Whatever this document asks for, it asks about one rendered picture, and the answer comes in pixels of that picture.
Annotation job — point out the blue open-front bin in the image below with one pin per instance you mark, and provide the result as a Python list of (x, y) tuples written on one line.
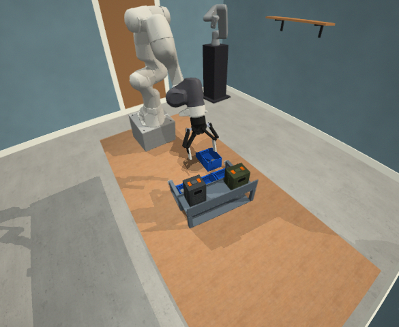
[(179, 187), (209, 178), (207, 155), (219, 174)]

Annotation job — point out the olive green tool case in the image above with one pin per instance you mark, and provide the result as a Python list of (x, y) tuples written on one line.
[(236, 176)]

